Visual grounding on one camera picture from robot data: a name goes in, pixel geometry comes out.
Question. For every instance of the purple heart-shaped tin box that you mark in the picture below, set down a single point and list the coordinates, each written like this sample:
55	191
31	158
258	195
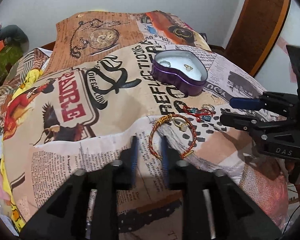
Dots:
177	73

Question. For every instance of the yellow cloth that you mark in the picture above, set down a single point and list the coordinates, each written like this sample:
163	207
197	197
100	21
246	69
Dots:
31	78

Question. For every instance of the brown wooden door frame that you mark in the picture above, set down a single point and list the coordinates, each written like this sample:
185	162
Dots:
260	25

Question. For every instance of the grey plush toy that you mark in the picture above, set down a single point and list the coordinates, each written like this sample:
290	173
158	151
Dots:
13	36

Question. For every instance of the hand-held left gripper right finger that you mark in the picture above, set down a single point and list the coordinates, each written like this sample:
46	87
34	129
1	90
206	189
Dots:
164	155

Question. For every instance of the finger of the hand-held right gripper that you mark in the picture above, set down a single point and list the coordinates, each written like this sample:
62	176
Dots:
242	103
240	122

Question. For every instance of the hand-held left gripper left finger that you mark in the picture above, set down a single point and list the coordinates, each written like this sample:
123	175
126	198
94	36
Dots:
134	155

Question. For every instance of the newspaper print blanket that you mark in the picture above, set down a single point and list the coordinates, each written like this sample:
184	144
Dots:
102	92

